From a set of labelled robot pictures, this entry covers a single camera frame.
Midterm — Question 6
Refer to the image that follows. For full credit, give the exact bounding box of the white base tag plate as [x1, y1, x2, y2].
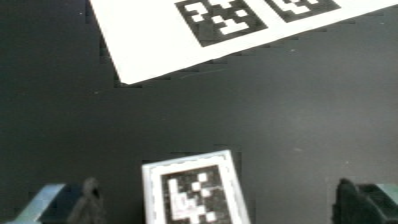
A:
[89, 0, 398, 84]

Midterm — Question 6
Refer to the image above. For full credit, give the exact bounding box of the white chair leg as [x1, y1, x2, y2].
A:
[142, 150, 250, 224]

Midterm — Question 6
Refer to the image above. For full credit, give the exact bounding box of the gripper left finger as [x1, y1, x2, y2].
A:
[5, 177, 108, 224]

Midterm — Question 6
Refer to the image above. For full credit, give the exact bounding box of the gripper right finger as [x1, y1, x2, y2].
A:
[332, 178, 398, 224]

